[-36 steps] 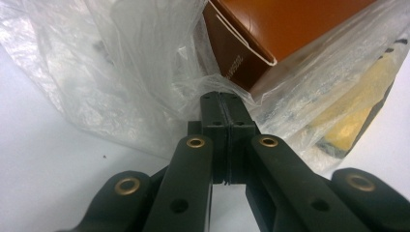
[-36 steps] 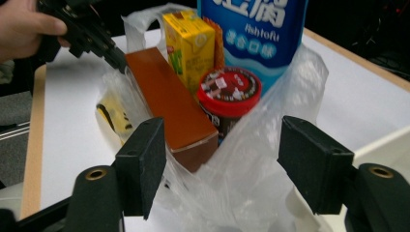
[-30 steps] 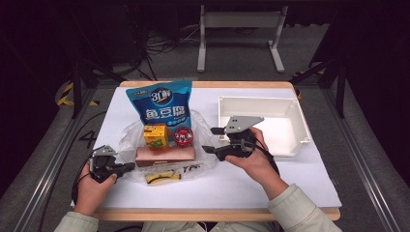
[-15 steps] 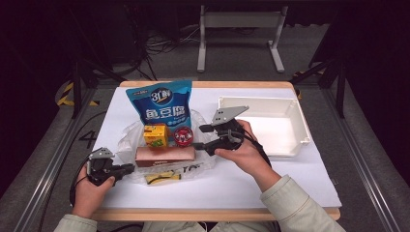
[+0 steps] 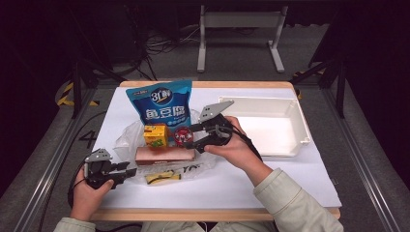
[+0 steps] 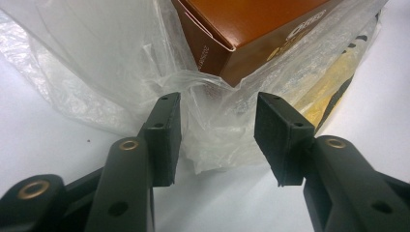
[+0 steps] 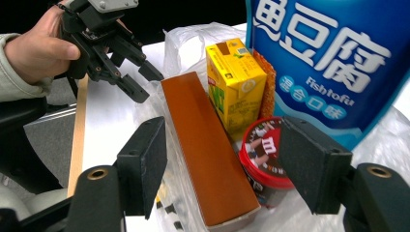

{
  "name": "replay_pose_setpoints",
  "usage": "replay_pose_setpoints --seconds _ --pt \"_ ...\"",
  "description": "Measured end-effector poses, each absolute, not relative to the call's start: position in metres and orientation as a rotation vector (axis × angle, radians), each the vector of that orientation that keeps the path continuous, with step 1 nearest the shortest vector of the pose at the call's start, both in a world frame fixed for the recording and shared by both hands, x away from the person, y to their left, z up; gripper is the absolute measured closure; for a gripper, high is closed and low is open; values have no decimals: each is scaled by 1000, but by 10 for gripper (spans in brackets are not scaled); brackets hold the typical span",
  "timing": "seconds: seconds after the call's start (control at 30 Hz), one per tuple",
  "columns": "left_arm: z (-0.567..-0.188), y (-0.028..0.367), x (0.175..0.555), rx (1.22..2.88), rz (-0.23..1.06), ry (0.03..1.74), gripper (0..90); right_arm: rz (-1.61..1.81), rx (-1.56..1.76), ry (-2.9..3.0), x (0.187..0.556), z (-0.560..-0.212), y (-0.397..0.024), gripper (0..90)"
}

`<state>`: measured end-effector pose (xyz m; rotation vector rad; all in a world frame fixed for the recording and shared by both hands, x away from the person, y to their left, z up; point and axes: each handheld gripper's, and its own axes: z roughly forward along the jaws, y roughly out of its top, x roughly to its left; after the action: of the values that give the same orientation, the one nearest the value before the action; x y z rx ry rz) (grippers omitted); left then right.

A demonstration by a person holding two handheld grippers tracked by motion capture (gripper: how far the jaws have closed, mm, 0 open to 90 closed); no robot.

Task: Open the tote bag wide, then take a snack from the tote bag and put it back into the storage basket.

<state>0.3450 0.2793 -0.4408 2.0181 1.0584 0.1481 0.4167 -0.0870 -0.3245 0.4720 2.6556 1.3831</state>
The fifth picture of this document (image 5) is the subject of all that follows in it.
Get clear plastic shopping bag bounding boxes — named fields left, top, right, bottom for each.
left=112, top=109, right=217, bottom=188

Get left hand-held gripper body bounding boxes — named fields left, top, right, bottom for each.
left=82, top=148, right=130, bottom=190

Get white plastic bin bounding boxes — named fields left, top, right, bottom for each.
left=218, top=95, right=312, bottom=158

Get aluminium floor rail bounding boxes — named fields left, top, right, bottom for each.
left=13, top=88, right=98, bottom=232
left=322, top=88, right=402, bottom=232

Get black floor cables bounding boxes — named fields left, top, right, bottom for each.
left=141, top=25, right=201, bottom=56

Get yellow juice carton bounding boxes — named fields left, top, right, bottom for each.
left=143, top=124, right=169, bottom=149

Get black yellow hazard tape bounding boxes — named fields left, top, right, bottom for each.
left=56, top=81, right=100, bottom=107
left=291, top=71, right=304, bottom=100

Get pink packet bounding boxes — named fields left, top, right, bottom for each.
left=134, top=146, right=197, bottom=167

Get person's legs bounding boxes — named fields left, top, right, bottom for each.
left=139, top=221, right=278, bottom=232

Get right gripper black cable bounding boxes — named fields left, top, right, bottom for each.
left=231, top=124, right=264, bottom=162

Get black tripod stand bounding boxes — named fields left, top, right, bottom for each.
left=289, top=57, right=347, bottom=119
left=69, top=54, right=130, bottom=120

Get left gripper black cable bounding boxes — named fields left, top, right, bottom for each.
left=67, top=160, right=88, bottom=209

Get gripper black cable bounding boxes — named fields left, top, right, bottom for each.
left=67, top=160, right=88, bottom=209
left=231, top=124, right=264, bottom=162

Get person's left hand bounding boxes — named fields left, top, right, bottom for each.
left=70, top=167, right=114, bottom=221

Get blue snack pouch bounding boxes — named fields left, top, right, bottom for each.
left=125, top=79, right=193, bottom=133

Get white metal stand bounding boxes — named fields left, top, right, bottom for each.
left=196, top=4, right=289, bottom=73

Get red round can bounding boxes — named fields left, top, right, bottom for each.
left=173, top=126, right=194, bottom=148

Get white table mat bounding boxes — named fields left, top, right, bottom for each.
left=93, top=87, right=342, bottom=209

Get person's right hand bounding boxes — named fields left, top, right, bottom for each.
left=203, top=115, right=266, bottom=174

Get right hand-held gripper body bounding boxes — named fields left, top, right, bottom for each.
left=192, top=100, right=235, bottom=154

